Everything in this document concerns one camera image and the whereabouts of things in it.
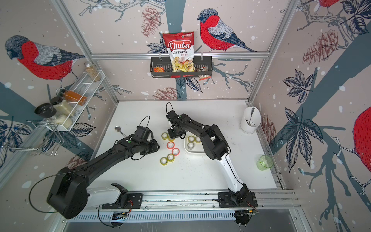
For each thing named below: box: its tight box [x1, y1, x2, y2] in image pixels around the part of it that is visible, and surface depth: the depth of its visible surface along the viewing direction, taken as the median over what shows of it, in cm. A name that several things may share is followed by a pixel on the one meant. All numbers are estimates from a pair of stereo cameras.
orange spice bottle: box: [63, 90, 88, 106], surface depth 74 cm
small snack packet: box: [198, 66, 212, 82], surface depth 92 cm
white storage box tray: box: [184, 130, 206, 154], surface depth 95 cm
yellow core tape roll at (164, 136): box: [160, 132, 169, 141], surface depth 100 cm
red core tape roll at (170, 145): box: [166, 141, 175, 150], surface depth 97 cm
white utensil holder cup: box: [239, 106, 262, 135], surface depth 97 cm
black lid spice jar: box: [34, 102, 73, 129], surface depth 61 cm
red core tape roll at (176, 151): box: [171, 147, 181, 157], surface depth 94 cm
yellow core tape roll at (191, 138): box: [187, 135, 195, 143], surface depth 99 cm
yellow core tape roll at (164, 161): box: [159, 156, 168, 166], surface depth 89 cm
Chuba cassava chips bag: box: [162, 30, 196, 73], surface depth 85 cm
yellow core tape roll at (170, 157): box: [166, 153, 175, 163], surface depth 90 cm
